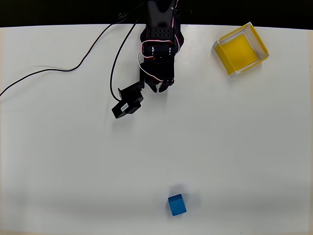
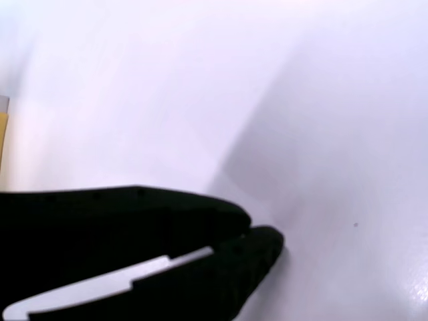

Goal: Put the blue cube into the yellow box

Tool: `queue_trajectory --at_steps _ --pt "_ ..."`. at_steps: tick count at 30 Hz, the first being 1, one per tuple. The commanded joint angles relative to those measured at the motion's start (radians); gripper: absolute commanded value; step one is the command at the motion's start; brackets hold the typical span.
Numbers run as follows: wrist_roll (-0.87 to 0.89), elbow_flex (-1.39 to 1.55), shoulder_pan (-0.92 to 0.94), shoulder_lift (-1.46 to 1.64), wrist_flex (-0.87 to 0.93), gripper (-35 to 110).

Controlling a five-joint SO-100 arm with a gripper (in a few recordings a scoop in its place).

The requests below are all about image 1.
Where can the blue cube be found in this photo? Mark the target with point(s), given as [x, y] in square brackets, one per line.
[177, 205]

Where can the yellow and white open box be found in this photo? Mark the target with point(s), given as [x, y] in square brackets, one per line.
[240, 51]

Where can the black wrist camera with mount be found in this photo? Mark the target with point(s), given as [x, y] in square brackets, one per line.
[127, 102]

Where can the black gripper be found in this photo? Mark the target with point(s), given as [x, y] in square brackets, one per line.
[156, 79]

